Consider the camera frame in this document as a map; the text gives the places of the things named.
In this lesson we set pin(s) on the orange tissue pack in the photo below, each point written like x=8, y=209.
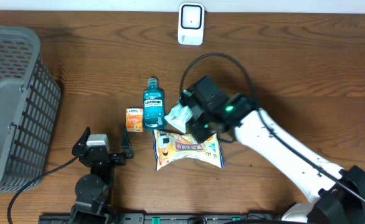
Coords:
x=134, y=120

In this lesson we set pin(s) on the grey plastic mesh basket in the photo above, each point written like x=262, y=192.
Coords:
x=30, y=100

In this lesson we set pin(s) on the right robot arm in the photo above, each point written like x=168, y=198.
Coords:
x=334, y=194

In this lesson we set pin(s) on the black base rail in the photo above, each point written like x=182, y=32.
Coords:
x=139, y=218

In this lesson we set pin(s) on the yellow snack bag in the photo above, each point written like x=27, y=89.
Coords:
x=169, y=147

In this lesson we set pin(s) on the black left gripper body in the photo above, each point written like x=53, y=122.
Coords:
x=113, y=159

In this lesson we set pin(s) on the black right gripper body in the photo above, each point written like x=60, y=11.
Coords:
x=203, y=127

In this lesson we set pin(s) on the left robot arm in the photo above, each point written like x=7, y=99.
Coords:
x=94, y=190

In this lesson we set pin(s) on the teal plastic bottle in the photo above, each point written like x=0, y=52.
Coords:
x=153, y=106

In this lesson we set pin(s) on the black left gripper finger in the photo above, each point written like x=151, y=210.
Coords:
x=83, y=139
x=126, y=145

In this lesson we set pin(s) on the white barcode scanner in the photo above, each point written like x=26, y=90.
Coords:
x=191, y=24

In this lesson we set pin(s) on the pale green wipes pack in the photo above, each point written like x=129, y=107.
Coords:
x=179, y=116

